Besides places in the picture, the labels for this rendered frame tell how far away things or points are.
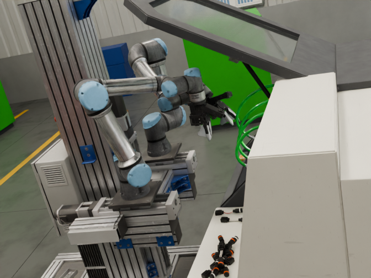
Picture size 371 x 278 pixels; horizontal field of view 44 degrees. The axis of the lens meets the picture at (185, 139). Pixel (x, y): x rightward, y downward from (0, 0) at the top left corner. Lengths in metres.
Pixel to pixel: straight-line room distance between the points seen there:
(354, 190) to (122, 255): 1.79
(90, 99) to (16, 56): 8.50
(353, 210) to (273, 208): 0.20
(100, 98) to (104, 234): 0.70
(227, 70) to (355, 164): 4.40
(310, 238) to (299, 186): 0.16
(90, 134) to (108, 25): 7.05
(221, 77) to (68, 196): 3.40
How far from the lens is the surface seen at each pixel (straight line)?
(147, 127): 2.64
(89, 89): 1.93
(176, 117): 2.70
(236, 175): 2.46
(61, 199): 2.62
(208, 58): 5.55
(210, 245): 1.90
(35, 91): 10.41
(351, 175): 1.22
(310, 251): 1.33
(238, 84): 5.63
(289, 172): 1.20
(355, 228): 1.28
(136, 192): 2.25
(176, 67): 9.11
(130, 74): 8.63
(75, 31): 2.29
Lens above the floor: 2.05
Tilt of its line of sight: 21 degrees down
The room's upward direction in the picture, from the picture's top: 13 degrees counter-clockwise
